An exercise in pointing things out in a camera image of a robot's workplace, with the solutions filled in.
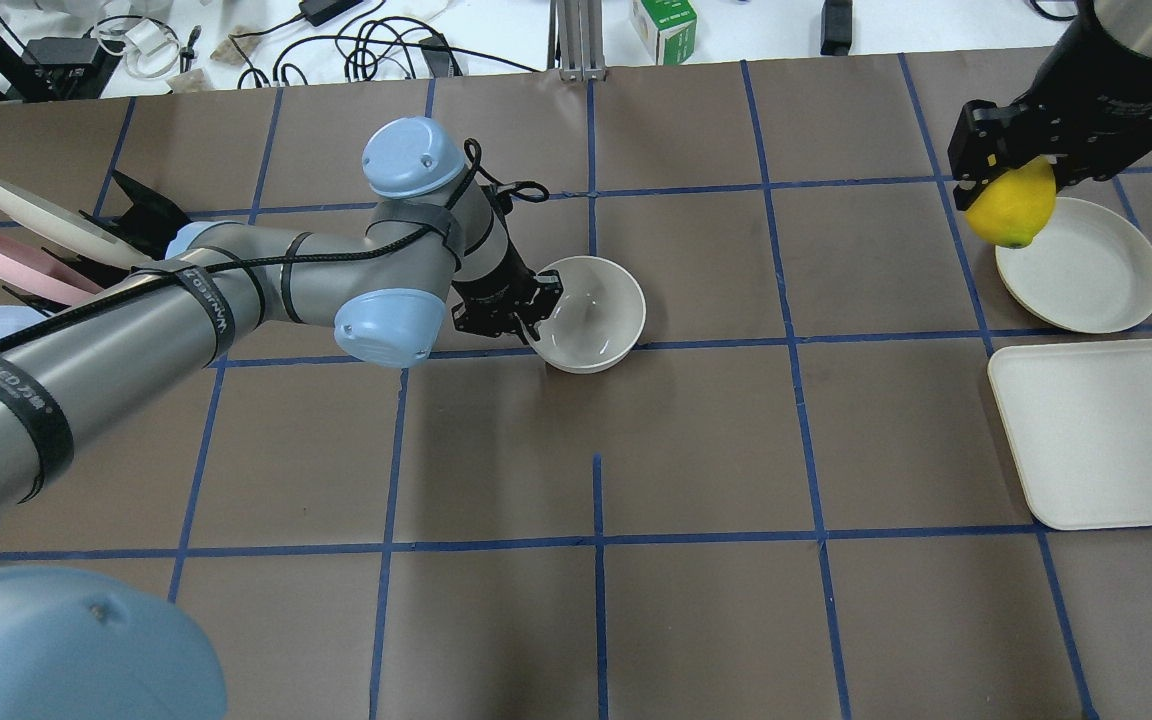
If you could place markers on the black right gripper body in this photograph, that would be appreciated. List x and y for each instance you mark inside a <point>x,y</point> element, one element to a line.
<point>1086,102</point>

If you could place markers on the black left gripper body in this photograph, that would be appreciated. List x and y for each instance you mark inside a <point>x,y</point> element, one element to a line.
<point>492,287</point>

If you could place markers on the white ceramic bowl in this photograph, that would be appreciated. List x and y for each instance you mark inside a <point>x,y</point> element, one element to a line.
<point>598,318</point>

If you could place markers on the yellow lemon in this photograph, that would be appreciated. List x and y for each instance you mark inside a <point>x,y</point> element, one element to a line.
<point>1015,207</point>

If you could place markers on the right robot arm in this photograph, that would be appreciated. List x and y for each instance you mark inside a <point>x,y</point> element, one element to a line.
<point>1089,107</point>

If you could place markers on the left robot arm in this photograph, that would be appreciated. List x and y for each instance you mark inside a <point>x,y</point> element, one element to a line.
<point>75,644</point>

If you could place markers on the white round plate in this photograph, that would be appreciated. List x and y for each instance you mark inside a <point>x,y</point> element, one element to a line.
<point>1089,271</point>

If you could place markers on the black power adapter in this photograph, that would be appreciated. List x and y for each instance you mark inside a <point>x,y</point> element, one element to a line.
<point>836,27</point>

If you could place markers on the white rectangular tray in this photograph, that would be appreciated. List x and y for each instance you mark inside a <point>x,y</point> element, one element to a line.
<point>1078,419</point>

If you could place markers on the green white box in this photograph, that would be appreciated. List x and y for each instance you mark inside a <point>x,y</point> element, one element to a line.
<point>668,30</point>

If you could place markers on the black dish rack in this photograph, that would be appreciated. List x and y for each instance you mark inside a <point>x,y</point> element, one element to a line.
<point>150,223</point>

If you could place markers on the cream plate in rack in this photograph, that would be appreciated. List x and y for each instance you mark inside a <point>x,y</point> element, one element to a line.
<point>67,229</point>

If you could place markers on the pink plate in rack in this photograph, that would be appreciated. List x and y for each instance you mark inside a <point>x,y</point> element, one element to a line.
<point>34,271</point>

